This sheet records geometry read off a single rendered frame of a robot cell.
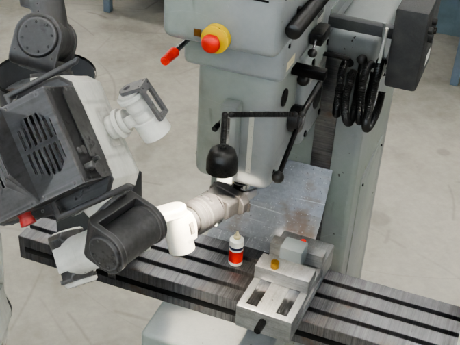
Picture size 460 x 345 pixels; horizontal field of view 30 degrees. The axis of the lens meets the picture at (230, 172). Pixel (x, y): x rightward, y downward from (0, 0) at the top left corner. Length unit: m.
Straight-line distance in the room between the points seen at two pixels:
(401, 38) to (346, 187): 0.61
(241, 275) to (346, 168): 0.46
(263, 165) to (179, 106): 3.10
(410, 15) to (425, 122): 3.15
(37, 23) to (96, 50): 4.05
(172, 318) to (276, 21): 0.96
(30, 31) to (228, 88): 0.49
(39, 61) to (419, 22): 0.90
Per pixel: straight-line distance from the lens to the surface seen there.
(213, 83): 1.99
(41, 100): 1.64
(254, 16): 1.74
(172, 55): 1.83
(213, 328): 2.33
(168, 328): 2.33
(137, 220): 1.76
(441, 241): 4.26
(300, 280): 2.22
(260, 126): 2.00
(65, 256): 1.93
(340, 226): 2.66
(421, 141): 5.03
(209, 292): 2.32
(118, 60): 5.66
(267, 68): 1.89
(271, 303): 2.20
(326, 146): 2.52
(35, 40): 1.76
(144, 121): 1.76
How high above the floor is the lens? 2.50
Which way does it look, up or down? 33 degrees down
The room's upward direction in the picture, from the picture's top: 4 degrees clockwise
